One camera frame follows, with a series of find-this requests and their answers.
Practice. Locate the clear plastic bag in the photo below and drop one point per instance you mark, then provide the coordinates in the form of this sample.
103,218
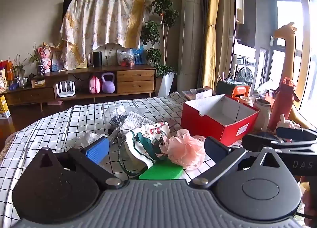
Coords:
116,110

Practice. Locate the green potted plant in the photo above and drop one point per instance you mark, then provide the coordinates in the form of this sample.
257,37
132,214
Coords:
163,7

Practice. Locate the white router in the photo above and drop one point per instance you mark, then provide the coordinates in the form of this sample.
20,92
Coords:
65,93

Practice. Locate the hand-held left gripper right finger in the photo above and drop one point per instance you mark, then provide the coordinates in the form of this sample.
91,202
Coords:
216,148

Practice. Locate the pink toy bag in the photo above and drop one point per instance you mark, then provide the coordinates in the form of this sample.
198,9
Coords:
94,86

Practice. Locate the plastic bag of toys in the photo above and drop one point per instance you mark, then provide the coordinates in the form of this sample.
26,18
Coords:
125,58

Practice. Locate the red gift bag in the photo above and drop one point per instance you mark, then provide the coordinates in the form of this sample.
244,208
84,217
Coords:
7,71

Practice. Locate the person's right hand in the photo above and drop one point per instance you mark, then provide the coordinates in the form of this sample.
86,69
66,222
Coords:
310,200

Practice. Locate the red cardboard box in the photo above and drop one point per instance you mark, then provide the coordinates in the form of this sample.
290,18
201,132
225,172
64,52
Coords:
203,122

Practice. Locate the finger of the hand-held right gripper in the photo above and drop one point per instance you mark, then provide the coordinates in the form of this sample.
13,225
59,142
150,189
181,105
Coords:
294,133
260,141

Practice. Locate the green orange desk organizer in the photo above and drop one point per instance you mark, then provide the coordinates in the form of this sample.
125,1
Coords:
237,93

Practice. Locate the dark blue cloth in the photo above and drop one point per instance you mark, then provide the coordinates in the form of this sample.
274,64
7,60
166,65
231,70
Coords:
116,121

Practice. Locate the black television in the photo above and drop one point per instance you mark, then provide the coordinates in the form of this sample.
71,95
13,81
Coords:
66,7

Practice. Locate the red water bottle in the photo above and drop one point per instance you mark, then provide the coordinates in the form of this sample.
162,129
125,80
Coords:
279,105

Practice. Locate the pink rabbit plush toy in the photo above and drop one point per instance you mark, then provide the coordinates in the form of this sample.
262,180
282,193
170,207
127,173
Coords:
288,123

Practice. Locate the yellow curtain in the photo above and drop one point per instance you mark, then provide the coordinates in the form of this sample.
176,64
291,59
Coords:
210,44

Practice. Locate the wooden TV cabinet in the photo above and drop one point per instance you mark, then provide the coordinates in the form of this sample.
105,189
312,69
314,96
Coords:
135,80

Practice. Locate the printed tote bag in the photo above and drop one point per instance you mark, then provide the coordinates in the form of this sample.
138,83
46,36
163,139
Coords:
148,131

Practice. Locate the white planter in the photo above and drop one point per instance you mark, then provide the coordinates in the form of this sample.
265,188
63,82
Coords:
165,85

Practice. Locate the orange giraffe toy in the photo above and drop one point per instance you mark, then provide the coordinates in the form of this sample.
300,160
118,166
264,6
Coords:
288,44

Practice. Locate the pink doll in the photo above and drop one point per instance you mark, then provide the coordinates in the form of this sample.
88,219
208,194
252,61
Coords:
45,58

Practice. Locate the black speaker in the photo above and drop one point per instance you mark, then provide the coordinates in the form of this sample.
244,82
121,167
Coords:
97,59

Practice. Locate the white steel tumbler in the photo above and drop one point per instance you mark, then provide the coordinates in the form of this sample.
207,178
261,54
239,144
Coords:
262,115

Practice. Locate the pink bath pouf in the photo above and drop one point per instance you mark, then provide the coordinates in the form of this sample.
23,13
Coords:
183,149

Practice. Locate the green sponge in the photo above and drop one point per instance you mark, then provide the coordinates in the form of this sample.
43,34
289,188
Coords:
161,171

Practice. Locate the small cardboard box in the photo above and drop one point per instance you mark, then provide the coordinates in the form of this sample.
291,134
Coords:
37,83

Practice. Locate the white scalloped board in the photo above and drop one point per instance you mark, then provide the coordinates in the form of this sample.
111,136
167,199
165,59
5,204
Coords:
110,53

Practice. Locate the white paper sheet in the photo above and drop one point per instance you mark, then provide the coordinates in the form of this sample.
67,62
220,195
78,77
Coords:
204,94

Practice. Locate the yellow box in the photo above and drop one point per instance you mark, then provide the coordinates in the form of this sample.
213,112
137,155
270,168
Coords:
4,107

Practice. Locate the purple kettlebell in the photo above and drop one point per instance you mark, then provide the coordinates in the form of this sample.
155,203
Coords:
108,85

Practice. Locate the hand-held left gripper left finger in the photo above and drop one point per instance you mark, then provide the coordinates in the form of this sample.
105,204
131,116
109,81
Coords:
96,150

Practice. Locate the floral bed sheet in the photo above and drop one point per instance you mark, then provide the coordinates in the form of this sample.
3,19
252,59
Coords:
99,19

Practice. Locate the blue plastic bag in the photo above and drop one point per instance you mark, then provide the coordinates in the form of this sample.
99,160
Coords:
140,57

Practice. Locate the grey knitted cloth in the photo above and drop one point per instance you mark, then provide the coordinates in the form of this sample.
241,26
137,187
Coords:
135,120

